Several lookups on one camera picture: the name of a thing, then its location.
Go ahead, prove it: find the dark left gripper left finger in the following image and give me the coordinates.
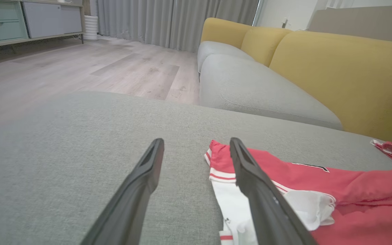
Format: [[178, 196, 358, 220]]
[[80, 138, 165, 245]]

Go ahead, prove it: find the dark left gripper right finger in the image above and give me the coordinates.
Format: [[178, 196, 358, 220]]
[[229, 137, 317, 245]]

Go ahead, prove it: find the red jersey with white sleeves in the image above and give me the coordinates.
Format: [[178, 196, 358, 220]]
[[203, 140, 392, 245]]

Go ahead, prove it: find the large grey sofa seat cushion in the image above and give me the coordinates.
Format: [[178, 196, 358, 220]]
[[0, 91, 392, 245]]

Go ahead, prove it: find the long grey sofa seat cushion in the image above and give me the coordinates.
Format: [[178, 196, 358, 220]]
[[199, 54, 344, 131]]

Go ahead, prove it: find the wide yellow sofa backrest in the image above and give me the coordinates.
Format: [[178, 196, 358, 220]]
[[269, 31, 392, 142]]

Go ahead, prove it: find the narrow yellow sofa backrest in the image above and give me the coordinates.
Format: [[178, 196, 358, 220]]
[[201, 18, 253, 49], [241, 27, 292, 67]]

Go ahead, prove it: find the short grey sofa seat cushion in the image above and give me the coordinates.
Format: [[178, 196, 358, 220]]
[[197, 41, 255, 74]]

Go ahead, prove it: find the white ribbed cylinder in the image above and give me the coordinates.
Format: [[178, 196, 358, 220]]
[[84, 15, 99, 42]]

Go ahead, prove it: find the grey pleated curtain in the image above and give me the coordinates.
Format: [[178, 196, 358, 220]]
[[96, 0, 260, 53]]

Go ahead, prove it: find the green drawer sideboard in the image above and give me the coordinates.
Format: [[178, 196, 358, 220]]
[[0, 0, 84, 55]]

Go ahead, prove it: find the white sideboard door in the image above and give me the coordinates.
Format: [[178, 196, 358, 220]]
[[22, 2, 83, 39]]

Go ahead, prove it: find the grey upholstered panel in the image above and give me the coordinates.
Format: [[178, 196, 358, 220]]
[[308, 5, 392, 45]]

